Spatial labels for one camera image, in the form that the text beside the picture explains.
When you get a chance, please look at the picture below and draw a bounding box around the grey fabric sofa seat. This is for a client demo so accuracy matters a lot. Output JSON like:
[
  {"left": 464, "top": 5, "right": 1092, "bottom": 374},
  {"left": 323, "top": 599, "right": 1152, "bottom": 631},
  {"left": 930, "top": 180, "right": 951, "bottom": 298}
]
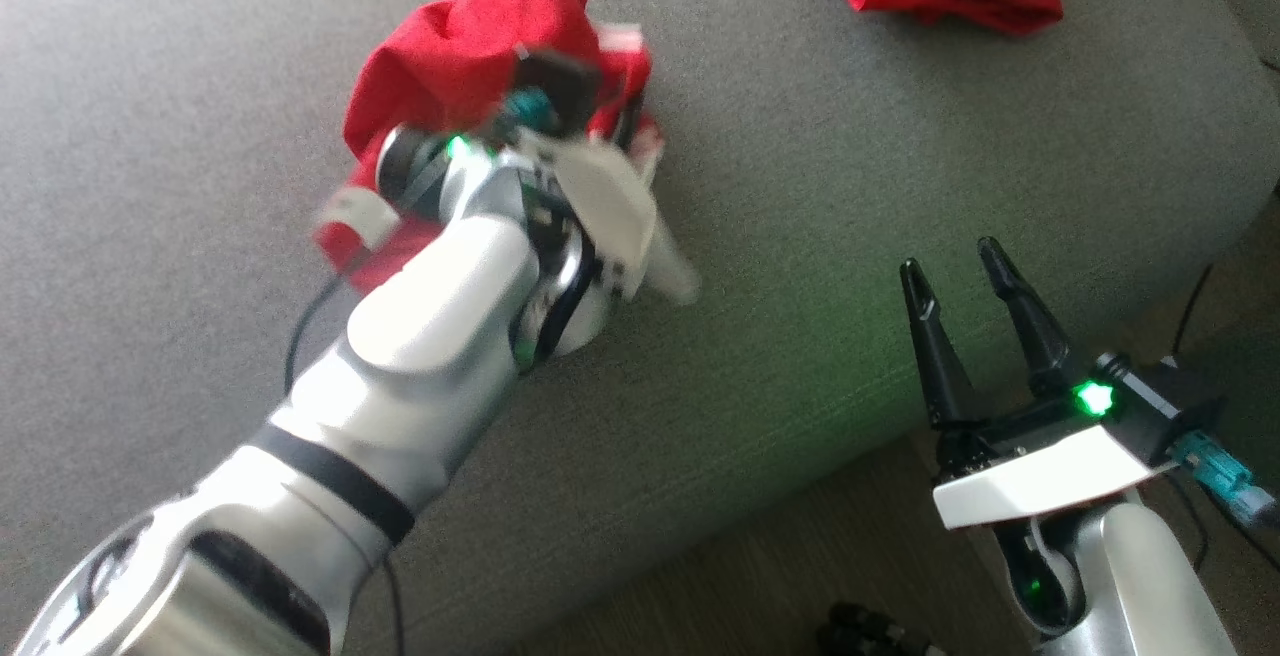
[{"left": 0, "top": 0, "right": 1280, "bottom": 656}]

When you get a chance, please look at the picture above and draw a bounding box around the thin black cable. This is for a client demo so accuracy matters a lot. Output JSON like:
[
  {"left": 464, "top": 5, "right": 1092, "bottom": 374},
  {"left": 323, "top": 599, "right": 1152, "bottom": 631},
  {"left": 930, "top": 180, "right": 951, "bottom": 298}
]
[{"left": 1172, "top": 261, "right": 1216, "bottom": 357}]

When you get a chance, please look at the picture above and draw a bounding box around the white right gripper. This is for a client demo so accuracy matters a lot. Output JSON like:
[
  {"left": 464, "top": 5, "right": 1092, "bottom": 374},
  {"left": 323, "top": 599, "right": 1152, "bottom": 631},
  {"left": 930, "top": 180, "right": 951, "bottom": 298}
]
[{"left": 898, "top": 236, "right": 1176, "bottom": 532}]

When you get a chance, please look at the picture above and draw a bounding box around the red and white t-shirt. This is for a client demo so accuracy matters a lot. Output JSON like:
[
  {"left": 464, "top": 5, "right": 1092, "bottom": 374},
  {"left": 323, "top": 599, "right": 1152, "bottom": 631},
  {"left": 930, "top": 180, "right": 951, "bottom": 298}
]
[{"left": 312, "top": 0, "right": 666, "bottom": 297}]

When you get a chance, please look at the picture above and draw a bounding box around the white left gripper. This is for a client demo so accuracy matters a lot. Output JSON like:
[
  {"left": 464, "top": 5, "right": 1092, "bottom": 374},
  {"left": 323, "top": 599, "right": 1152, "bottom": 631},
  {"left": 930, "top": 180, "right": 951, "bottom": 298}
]
[{"left": 520, "top": 126, "right": 701, "bottom": 307}]

